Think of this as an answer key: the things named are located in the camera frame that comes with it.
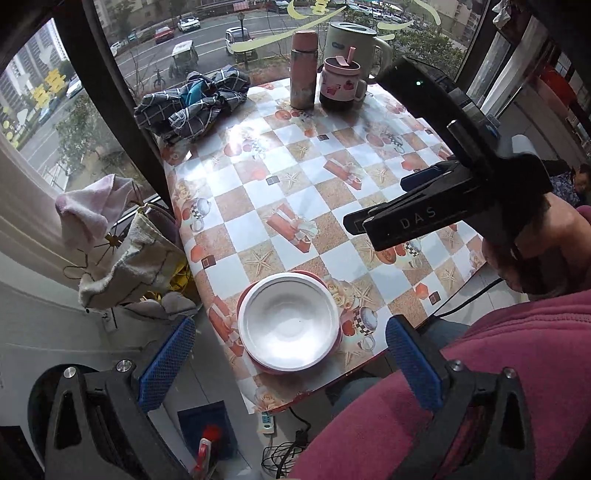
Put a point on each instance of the white car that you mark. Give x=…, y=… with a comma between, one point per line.
x=188, y=23
x=240, y=40

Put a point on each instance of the red car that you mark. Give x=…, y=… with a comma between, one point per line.
x=162, y=33

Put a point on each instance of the checkered patterned tablecloth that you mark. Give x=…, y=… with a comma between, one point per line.
x=300, y=194

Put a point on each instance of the pink towel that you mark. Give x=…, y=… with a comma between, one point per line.
x=87, y=207

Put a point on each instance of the pink steel thermos bottle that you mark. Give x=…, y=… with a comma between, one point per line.
x=303, y=69

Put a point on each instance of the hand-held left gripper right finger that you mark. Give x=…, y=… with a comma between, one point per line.
x=413, y=369

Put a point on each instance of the white paper bowl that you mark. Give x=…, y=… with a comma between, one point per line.
x=286, y=318

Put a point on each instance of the person's right forearm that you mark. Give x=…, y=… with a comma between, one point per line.
x=570, y=240

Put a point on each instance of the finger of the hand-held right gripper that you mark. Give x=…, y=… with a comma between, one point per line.
x=427, y=177
x=415, y=224

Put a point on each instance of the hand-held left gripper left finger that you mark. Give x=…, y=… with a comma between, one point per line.
x=166, y=364

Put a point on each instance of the pink printed mug with lid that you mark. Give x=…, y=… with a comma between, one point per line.
x=340, y=85

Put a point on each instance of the red and white brush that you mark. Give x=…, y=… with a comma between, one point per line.
x=207, y=450

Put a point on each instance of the dark window frame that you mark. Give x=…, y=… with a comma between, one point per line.
x=120, y=92

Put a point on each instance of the beige towel with dark stitching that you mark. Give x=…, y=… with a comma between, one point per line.
x=129, y=267

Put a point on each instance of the white electric kettle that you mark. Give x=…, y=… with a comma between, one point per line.
x=355, y=46

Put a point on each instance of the white power strip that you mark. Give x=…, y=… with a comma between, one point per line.
x=267, y=422

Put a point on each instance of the grey cloth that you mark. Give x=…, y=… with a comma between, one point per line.
x=171, y=307

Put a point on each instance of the dark plaid cloth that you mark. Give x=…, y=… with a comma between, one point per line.
x=194, y=101

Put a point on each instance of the white tricycle vehicle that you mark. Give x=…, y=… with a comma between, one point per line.
x=183, y=57

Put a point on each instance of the white curtain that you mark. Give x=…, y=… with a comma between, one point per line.
x=23, y=207

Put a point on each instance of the person's jeans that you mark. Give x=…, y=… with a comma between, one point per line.
x=438, y=330

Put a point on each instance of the person's right hand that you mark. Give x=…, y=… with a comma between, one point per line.
x=501, y=263

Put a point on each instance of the dark blue box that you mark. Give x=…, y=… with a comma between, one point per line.
x=207, y=429

